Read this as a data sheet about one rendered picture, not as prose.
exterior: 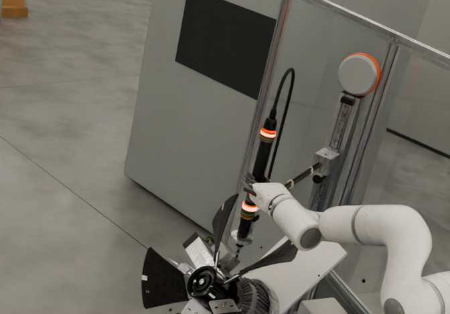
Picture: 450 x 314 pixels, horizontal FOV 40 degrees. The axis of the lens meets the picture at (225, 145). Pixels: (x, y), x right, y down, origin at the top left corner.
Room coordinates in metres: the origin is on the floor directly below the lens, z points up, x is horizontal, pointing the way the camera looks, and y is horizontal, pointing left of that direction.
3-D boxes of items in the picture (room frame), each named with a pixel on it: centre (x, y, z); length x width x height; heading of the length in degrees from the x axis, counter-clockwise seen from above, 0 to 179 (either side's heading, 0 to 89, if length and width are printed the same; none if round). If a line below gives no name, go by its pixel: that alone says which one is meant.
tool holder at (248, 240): (1.65, -0.12, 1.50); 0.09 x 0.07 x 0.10; 153
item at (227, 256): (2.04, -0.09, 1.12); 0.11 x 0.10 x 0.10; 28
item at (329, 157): (2.20, -0.39, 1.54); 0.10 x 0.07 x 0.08; 153
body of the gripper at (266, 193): (1.55, -0.17, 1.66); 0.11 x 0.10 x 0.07; 28
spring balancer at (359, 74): (2.28, -0.44, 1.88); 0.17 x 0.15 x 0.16; 28
